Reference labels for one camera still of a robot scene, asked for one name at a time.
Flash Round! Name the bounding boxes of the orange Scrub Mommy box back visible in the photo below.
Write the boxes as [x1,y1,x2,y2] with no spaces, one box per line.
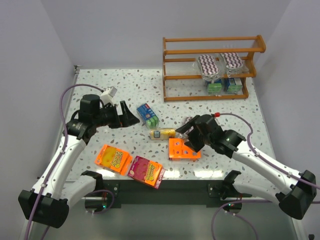
[168,138,202,162]

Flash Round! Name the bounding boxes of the blue green sponge pack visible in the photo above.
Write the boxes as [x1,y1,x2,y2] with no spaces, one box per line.
[205,79,223,95]
[224,78,243,94]
[136,103,159,129]

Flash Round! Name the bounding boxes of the pink grey zigzag sponge pack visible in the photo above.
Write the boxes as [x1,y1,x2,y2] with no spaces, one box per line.
[220,52,245,78]

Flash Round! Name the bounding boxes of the silver scourer pack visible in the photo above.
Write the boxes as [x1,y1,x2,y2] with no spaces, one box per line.
[176,116,197,140]

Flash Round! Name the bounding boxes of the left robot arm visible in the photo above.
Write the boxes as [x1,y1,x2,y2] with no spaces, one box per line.
[18,94,140,229]

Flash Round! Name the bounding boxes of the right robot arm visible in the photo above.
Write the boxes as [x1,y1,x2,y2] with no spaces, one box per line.
[176,113,320,220]

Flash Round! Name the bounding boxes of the orange wooden shelf rack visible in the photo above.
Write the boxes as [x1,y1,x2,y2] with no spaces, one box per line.
[162,35,266,102]

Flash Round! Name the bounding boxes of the yellow sponge pack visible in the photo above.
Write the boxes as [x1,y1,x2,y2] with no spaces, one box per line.
[149,128,176,140]

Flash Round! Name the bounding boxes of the orange Scrub Daddy box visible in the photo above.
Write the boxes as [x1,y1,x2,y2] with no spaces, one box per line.
[94,144,133,176]

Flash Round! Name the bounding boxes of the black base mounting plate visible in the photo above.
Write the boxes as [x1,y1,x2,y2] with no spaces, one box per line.
[84,179,253,209]

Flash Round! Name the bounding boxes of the pink Scrub Mommy box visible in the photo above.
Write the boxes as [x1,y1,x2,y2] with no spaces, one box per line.
[127,156,166,189]

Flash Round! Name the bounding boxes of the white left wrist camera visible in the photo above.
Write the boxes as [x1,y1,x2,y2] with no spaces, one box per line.
[100,86,118,105]

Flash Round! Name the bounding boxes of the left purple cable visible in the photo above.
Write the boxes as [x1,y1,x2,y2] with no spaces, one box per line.
[24,83,116,240]

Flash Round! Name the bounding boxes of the purple cable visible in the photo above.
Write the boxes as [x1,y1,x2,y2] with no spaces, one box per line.
[24,83,116,240]
[211,112,320,240]

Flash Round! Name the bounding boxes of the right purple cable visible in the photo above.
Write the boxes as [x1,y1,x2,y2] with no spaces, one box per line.
[211,112,320,240]

